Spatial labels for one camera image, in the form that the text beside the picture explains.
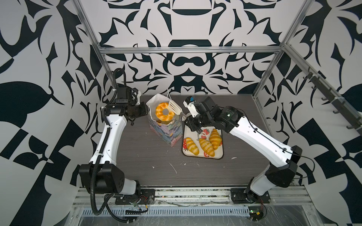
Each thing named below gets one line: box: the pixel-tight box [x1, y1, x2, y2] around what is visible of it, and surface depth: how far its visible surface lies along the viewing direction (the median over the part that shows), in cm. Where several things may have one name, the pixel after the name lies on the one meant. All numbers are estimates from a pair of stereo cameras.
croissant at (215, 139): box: [209, 128, 223, 151], surface depth 93 cm
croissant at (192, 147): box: [185, 137, 200, 156], surface depth 91 cm
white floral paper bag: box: [145, 93, 183, 147], surface depth 81 cm
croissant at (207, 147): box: [198, 138, 215, 157], surface depth 90 cm
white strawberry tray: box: [182, 125, 224, 160], surface depth 92 cm
